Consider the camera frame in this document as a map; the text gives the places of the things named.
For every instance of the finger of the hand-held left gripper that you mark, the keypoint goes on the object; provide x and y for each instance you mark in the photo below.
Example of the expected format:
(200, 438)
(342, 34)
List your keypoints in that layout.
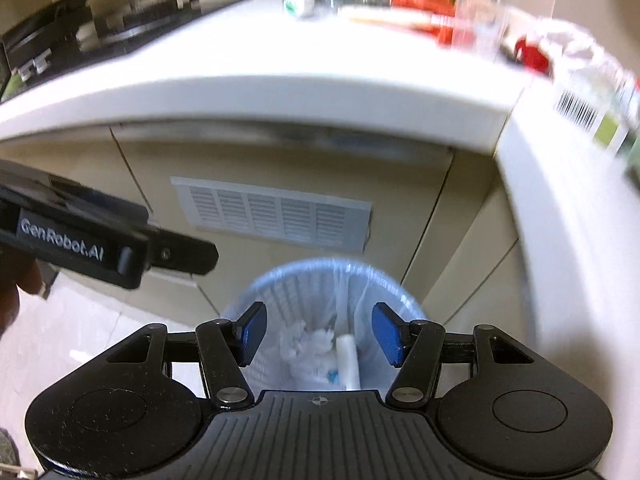
(185, 255)

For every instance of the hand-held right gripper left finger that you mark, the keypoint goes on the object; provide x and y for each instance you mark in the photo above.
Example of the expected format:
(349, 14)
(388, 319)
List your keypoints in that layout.
(252, 332)

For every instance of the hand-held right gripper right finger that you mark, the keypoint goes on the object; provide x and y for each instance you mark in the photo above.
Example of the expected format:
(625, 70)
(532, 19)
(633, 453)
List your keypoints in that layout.
(387, 332)

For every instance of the white tissue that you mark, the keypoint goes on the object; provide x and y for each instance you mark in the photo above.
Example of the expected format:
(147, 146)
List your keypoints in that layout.
(305, 347)

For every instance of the blue mesh waste bin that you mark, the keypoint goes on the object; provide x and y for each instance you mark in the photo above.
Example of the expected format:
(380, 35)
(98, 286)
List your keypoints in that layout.
(280, 282)

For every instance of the person's left hand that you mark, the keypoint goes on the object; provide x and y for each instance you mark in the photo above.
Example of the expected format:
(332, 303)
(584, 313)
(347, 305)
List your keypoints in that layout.
(27, 277)

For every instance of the cabinet vent grille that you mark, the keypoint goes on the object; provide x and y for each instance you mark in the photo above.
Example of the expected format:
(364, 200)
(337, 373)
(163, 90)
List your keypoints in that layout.
(270, 212)

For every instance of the black gas stove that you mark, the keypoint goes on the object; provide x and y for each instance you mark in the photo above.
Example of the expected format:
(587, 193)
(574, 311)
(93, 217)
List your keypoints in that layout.
(125, 20)

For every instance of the clear plastic water bottle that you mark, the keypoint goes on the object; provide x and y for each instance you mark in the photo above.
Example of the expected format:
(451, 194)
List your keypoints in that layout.
(299, 2)

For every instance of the green white cardboard box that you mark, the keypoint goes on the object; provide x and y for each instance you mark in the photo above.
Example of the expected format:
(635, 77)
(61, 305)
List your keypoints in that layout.
(585, 110)

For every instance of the clear plastic cup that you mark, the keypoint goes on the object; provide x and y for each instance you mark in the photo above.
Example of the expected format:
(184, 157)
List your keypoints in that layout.
(480, 15)

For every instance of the white crumpled plastic bag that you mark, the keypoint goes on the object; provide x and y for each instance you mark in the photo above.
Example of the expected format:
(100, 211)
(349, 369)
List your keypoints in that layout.
(575, 45)

